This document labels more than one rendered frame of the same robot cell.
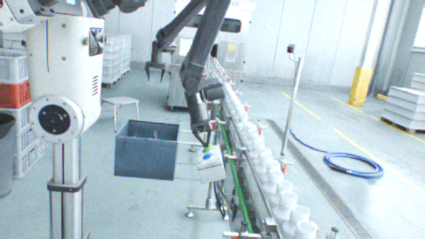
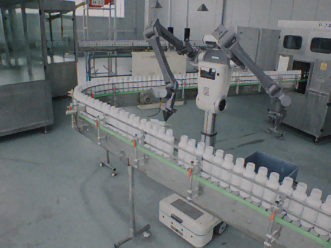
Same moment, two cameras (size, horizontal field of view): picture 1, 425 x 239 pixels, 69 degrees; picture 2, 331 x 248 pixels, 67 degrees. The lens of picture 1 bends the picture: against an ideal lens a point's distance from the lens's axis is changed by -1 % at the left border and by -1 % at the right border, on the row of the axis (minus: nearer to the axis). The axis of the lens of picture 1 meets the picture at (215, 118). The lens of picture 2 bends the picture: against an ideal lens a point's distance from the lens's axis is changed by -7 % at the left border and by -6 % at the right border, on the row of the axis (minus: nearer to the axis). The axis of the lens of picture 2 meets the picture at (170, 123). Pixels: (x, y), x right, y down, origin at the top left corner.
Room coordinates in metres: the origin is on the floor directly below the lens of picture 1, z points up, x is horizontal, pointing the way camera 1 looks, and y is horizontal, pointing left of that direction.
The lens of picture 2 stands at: (2.32, -1.06, 1.74)
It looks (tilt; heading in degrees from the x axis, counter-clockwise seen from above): 20 degrees down; 139
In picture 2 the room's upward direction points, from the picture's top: 2 degrees clockwise
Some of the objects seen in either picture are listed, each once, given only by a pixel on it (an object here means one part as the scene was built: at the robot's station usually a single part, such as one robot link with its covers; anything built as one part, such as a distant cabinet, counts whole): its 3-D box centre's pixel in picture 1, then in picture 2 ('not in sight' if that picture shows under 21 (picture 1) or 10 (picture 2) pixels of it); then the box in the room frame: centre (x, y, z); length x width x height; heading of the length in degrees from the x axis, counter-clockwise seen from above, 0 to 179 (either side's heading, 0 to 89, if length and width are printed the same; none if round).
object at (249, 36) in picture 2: not in sight; (239, 59); (-2.23, 5.31, 0.96); 0.82 x 0.50 x 1.91; 77
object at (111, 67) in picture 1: (95, 58); not in sight; (7.60, 3.05, 0.59); 1.24 x 1.03 x 1.17; 7
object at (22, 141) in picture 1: (9, 133); not in sight; (2.82, 1.96, 0.33); 0.61 x 0.41 x 0.22; 11
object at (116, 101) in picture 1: (114, 111); not in sight; (4.49, 1.50, 0.21); 0.61 x 0.47 x 0.41; 58
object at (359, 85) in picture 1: (359, 86); not in sight; (9.14, -4.04, 0.55); 0.40 x 0.40 x 1.10; 5
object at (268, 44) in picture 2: not in sight; (261, 59); (-2.03, 6.18, 0.96); 0.82 x 0.50 x 1.91; 77
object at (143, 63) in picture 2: not in sight; (158, 79); (-2.44, 2.59, 0.59); 1.10 x 0.62 x 1.18; 77
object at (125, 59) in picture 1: (109, 53); not in sight; (9.17, 3.30, 0.59); 1.25 x 1.03 x 1.17; 6
